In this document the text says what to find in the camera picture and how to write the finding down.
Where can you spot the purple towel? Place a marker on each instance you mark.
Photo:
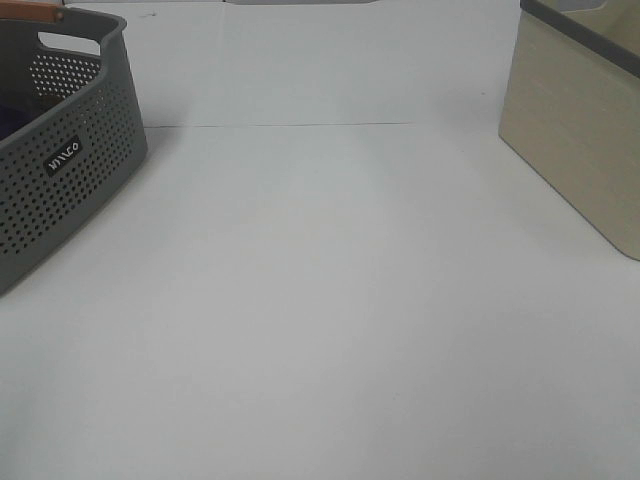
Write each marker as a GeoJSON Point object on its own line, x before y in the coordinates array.
{"type": "Point", "coordinates": [12, 119]}

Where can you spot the grey perforated plastic basket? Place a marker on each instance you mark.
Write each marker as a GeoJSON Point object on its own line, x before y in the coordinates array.
{"type": "Point", "coordinates": [86, 138]}

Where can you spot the beige fabric storage box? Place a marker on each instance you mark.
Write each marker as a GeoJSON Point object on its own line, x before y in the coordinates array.
{"type": "Point", "coordinates": [571, 109]}

